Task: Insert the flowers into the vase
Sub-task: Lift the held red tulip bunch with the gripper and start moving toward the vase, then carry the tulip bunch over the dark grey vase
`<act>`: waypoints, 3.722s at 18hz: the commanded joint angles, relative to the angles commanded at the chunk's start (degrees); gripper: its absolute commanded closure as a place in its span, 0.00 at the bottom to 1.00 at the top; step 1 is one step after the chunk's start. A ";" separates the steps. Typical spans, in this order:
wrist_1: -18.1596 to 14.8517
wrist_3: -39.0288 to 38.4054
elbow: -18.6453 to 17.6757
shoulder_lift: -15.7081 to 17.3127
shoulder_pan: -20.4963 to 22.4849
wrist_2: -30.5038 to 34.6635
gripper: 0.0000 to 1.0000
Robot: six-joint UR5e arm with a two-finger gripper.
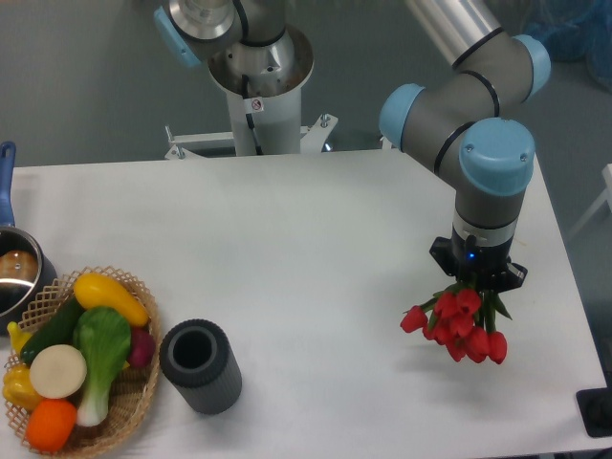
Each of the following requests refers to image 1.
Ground woven wicker basket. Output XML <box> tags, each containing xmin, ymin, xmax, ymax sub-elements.
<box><xmin>1</xmin><ymin>267</ymin><xmax>162</xmax><ymax>458</ymax></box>

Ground black device at table edge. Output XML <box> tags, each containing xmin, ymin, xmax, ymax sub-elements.
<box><xmin>576</xmin><ymin>388</ymin><xmax>611</xmax><ymax>438</ymax></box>

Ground green bok choy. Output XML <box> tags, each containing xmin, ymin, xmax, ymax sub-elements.
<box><xmin>73</xmin><ymin>306</ymin><xmax>131</xmax><ymax>427</ymax></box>

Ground blue plastic bag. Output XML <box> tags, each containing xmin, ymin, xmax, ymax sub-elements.
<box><xmin>523</xmin><ymin>1</ymin><xmax>611</xmax><ymax>91</ymax></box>

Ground yellow bell pepper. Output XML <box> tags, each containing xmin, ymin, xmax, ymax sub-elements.
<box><xmin>2</xmin><ymin>363</ymin><xmax>43</xmax><ymax>411</ymax></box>

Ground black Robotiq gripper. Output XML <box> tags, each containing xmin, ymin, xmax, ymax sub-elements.
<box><xmin>429</xmin><ymin>229</ymin><xmax>528</xmax><ymax>291</ymax></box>

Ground white furniture leg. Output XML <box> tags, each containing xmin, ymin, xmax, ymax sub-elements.
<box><xmin>567</xmin><ymin>164</ymin><xmax>612</xmax><ymax>240</ymax></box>

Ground yellow squash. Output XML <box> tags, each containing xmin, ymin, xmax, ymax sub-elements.
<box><xmin>73</xmin><ymin>273</ymin><xmax>149</xmax><ymax>327</ymax></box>

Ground white round radish slice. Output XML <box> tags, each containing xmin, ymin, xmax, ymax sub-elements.
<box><xmin>30</xmin><ymin>344</ymin><xmax>87</xmax><ymax>399</ymax></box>

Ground dark green cucumber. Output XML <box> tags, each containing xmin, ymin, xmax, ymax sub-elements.
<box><xmin>19</xmin><ymin>296</ymin><xmax>85</xmax><ymax>365</ymax></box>

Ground red tulip bouquet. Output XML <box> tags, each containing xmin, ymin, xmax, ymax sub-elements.
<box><xmin>400</xmin><ymin>281</ymin><xmax>511</xmax><ymax>364</ymax></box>

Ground dark grey ribbed vase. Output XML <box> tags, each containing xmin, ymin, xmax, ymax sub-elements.
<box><xmin>159</xmin><ymin>318</ymin><xmax>242</xmax><ymax>415</ymax></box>

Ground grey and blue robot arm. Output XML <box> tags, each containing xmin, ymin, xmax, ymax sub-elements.
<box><xmin>153</xmin><ymin>1</ymin><xmax>551</xmax><ymax>293</ymax></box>

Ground yellow banana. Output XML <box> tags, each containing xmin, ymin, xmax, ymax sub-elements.
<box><xmin>7</xmin><ymin>321</ymin><xmax>33</xmax><ymax>355</ymax></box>

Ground blue handled saucepan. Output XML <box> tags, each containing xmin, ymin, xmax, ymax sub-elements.
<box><xmin>1</xmin><ymin>142</ymin><xmax>56</xmax><ymax>337</ymax></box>

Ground purple red radish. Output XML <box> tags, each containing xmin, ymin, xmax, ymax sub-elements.
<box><xmin>126</xmin><ymin>328</ymin><xmax>156</xmax><ymax>368</ymax></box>

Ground orange fruit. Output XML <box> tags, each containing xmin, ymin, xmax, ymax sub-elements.
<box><xmin>25</xmin><ymin>399</ymin><xmax>77</xmax><ymax>453</ymax></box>

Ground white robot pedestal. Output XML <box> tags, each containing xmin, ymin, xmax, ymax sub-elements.
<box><xmin>165</xmin><ymin>25</ymin><xmax>339</xmax><ymax>160</ymax></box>

